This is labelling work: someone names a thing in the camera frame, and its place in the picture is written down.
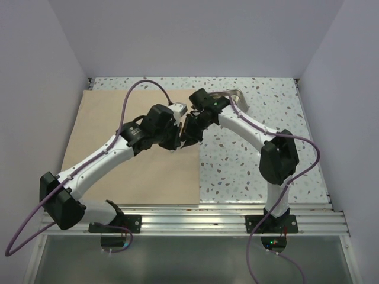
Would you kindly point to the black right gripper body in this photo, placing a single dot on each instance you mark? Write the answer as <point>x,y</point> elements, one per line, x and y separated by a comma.
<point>201,124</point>

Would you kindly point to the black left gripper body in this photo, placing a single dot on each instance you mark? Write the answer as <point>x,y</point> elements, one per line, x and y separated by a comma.
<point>168,136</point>

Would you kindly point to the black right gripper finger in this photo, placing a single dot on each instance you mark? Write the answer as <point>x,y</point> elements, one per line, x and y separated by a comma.
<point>189,128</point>
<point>187,141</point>

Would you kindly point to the stainless steel tray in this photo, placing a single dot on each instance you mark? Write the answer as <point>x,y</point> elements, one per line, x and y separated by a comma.
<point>236,95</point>

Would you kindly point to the beige wooden board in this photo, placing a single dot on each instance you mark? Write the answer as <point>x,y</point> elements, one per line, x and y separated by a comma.
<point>154,177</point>

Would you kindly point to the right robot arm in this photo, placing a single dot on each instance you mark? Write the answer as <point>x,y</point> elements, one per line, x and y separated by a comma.
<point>278,157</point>

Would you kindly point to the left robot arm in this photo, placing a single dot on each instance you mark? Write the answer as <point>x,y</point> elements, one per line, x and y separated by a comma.
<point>62,194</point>

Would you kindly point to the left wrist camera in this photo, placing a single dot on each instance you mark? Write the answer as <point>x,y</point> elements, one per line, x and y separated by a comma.
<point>179,111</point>

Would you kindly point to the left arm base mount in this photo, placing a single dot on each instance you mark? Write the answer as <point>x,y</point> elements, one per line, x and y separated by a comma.
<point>119,224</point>

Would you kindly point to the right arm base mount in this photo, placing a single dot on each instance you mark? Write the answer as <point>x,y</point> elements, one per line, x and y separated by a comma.
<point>287,223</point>

